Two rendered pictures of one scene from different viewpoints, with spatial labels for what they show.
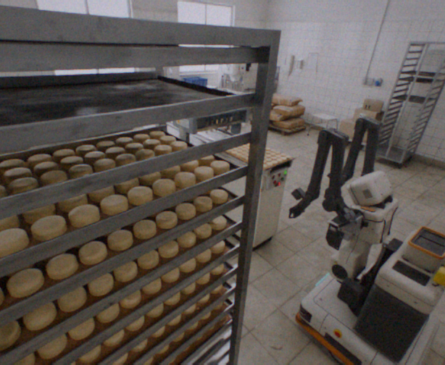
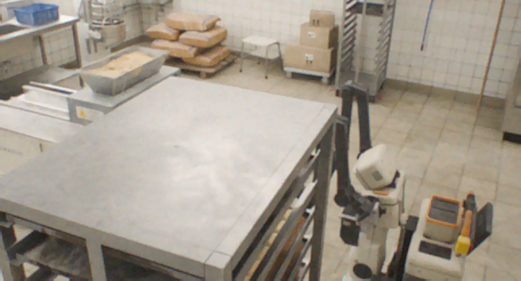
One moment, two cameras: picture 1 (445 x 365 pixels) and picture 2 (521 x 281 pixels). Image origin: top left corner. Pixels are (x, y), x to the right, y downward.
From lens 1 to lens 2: 80 cm
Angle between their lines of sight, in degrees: 21
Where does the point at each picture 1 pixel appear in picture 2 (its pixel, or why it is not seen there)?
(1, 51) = not seen: hidden behind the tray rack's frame
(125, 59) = not seen: hidden behind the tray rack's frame
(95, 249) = not seen: outside the picture
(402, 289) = (432, 270)
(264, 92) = (330, 151)
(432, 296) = (458, 268)
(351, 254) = (372, 247)
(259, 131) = (326, 181)
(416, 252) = (435, 226)
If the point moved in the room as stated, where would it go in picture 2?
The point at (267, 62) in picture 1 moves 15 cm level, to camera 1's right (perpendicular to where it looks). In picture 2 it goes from (331, 131) to (382, 122)
